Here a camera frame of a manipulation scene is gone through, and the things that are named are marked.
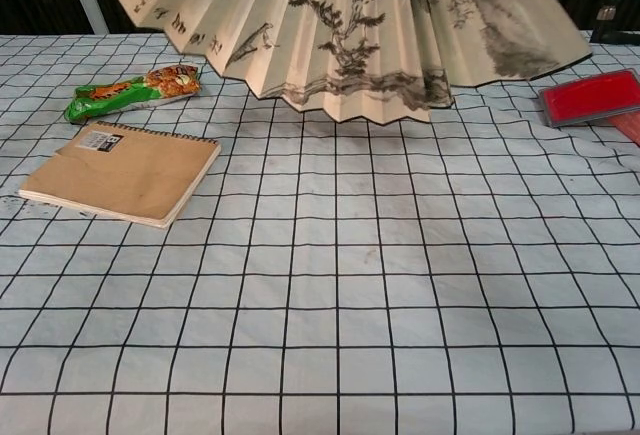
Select white black grid tablecloth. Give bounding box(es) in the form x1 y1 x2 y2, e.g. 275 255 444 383
0 29 640 435

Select paper folding fan red ribs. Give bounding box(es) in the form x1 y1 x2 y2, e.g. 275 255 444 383
102 0 594 125

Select black bar with metal clip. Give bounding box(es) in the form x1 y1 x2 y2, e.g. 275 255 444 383
591 3 640 47

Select green orange snack packet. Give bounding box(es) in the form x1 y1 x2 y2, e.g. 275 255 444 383
63 60 203 124

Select red ink pad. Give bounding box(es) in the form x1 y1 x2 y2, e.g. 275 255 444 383
537 67 640 130

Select kraft brown spiral notebook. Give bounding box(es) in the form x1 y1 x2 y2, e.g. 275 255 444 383
18 120 223 230

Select pink red flat lid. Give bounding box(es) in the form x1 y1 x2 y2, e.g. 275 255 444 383
612 110 640 147

